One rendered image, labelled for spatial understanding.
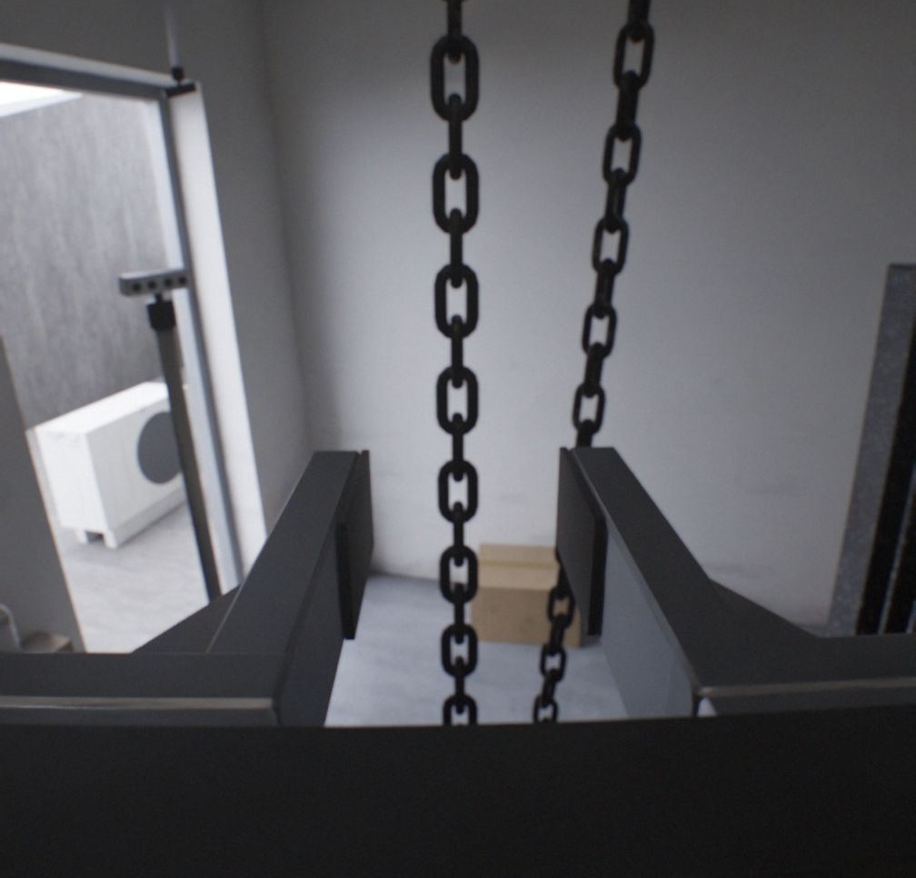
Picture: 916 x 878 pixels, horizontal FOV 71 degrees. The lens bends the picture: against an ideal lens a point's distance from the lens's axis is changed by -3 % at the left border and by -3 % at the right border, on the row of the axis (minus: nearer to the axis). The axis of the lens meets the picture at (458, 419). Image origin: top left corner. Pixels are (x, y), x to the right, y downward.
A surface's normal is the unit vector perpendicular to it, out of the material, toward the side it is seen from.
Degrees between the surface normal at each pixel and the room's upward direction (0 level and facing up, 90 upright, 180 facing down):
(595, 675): 0
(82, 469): 90
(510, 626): 90
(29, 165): 90
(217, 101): 90
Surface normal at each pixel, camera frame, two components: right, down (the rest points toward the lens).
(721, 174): -0.29, 0.32
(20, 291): 0.96, 0.06
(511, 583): -0.04, -0.94
